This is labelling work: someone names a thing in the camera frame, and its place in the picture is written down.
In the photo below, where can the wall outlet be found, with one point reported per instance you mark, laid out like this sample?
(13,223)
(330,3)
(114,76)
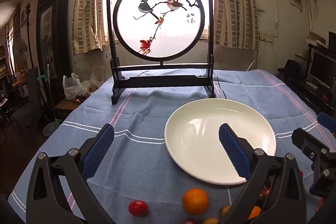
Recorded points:
(266,37)

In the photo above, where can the dark framed painting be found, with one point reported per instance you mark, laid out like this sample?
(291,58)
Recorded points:
(50,29)

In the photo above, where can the clear plastic bag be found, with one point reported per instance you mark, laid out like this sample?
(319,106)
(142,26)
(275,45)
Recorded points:
(92,81)

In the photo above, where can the small wooden side table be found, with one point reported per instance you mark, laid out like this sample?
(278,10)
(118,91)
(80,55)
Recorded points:
(65,107)

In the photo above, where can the dark wooden pole stand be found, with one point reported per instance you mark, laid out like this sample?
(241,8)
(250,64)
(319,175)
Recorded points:
(29,29)

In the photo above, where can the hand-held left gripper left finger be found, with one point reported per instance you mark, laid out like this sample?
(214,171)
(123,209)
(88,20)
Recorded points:
(97,153)

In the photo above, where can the yellow orange tomato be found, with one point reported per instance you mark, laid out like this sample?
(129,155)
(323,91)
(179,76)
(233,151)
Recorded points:
(210,221)

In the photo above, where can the red cherry tomato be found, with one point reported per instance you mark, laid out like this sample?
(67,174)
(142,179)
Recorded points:
(138,208)
(265,191)

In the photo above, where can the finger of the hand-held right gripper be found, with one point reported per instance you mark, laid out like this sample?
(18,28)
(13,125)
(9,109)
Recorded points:
(326,120)
(307,141)

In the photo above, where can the white round plate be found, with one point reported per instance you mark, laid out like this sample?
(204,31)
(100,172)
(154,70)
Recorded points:
(199,140)

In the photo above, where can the dark purple tomato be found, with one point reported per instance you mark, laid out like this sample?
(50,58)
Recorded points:
(189,222)

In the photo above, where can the standing fan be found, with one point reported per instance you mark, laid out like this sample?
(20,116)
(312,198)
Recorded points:
(19,49)

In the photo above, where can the black hat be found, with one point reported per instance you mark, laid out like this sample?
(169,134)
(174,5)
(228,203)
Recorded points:
(291,66)

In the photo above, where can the checked curtain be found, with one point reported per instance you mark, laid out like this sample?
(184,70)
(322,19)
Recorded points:
(88,3)
(236,3)

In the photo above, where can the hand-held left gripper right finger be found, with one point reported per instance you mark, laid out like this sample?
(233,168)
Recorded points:
(233,153)

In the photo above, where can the bird painting table screen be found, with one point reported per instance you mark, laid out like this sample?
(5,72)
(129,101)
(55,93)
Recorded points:
(157,29)

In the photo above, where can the white plastic bag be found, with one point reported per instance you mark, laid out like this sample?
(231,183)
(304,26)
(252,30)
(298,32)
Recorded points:
(71,88)

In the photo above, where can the orange mandarin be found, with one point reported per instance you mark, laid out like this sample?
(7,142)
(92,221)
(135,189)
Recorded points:
(195,201)
(254,212)

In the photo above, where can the blue striped tablecloth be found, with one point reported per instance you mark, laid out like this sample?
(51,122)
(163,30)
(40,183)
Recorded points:
(147,113)

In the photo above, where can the computer monitor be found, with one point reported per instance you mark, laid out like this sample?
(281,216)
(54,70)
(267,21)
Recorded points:
(321,69)

